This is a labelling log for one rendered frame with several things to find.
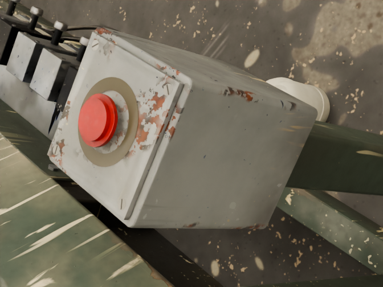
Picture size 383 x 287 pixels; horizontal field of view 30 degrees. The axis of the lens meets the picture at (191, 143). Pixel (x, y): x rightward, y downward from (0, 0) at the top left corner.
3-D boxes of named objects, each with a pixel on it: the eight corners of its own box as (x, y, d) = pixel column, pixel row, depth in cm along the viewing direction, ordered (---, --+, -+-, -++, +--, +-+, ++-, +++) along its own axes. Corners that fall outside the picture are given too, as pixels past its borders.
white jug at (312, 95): (339, 97, 147) (284, 82, 133) (319, 140, 150) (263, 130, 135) (304, 79, 154) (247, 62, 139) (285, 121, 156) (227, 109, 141)
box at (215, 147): (326, 111, 62) (187, 78, 49) (271, 232, 65) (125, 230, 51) (233, 62, 70) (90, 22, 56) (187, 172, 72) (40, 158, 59)
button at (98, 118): (138, 109, 53) (117, 105, 51) (119, 158, 53) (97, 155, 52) (107, 88, 55) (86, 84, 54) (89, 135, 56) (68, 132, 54)
